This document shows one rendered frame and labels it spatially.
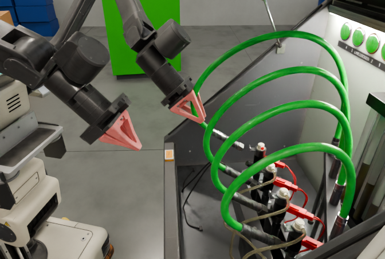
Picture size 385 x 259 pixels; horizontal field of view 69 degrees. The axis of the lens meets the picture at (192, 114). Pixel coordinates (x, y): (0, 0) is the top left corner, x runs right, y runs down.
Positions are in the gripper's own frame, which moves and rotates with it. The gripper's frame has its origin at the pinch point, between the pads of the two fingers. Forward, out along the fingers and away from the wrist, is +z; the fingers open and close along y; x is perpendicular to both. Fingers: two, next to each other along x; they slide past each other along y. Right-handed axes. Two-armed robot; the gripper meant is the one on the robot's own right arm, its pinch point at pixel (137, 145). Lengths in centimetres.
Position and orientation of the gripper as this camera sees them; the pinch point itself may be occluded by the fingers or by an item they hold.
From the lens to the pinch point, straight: 56.8
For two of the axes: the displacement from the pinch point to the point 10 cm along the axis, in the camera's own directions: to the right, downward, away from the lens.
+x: 1.6, -4.9, 8.5
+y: 7.1, -5.4, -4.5
